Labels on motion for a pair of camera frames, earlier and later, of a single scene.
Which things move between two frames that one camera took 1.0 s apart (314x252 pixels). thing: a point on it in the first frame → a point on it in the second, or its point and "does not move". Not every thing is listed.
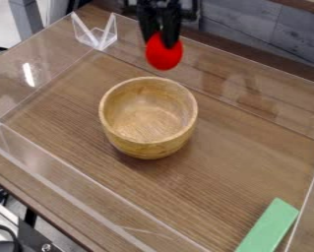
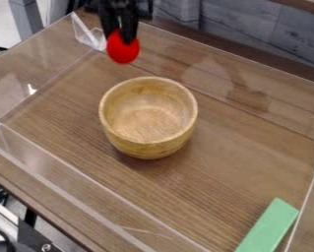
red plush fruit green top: [163, 56] → [122, 52]
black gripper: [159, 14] → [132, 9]
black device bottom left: [33, 240] does not move
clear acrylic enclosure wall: [167, 129] does not move
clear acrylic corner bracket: [100, 38] does not move
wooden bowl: [148, 114] does not move
